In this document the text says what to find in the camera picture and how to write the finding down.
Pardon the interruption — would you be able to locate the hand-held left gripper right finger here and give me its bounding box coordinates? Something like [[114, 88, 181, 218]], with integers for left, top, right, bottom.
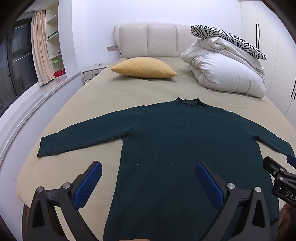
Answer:
[[195, 161, 278, 241]]

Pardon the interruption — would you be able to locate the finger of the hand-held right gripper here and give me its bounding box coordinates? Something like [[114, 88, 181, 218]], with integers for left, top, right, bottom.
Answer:
[[286, 153, 296, 168], [263, 156, 286, 178]]

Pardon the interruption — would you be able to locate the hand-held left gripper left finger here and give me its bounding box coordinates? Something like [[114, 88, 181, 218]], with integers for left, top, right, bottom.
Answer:
[[22, 161, 103, 241]]

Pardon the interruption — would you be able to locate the dark green sweater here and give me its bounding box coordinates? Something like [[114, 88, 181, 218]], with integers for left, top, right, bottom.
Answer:
[[37, 97, 295, 241]]

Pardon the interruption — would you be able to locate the bed with beige sheet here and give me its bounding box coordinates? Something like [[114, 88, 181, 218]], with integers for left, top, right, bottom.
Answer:
[[17, 56, 296, 241]]

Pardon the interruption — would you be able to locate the white window ledge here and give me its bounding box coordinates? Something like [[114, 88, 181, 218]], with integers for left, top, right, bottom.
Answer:
[[0, 71, 84, 163]]

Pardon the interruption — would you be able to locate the white folded duvet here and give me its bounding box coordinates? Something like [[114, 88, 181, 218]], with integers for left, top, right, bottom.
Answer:
[[180, 37, 267, 98]]

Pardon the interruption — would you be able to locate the white nightstand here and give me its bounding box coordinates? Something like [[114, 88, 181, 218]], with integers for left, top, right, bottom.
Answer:
[[83, 65, 107, 84]]

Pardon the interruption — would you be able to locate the white wardrobe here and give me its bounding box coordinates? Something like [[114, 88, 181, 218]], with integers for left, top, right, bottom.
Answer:
[[239, 0, 296, 123]]

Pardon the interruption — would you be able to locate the yellow pillow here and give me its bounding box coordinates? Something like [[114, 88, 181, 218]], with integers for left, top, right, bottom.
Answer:
[[110, 57, 178, 80]]

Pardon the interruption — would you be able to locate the zebra striped pillow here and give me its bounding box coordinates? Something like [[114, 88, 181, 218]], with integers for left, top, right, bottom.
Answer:
[[190, 24, 267, 60]]

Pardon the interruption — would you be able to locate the beige curtain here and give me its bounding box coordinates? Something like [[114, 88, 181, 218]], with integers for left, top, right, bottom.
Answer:
[[31, 10, 54, 87]]

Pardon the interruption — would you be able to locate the dark window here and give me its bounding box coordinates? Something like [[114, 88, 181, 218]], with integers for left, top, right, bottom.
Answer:
[[0, 17, 38, 116]]

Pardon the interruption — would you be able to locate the cream padded headboard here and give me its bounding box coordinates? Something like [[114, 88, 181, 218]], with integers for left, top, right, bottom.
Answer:
[[114, 22, 197, 59]]

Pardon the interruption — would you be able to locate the white wall shelf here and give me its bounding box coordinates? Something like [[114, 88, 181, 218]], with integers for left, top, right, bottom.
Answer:
[[45, 2, 66, 80]]

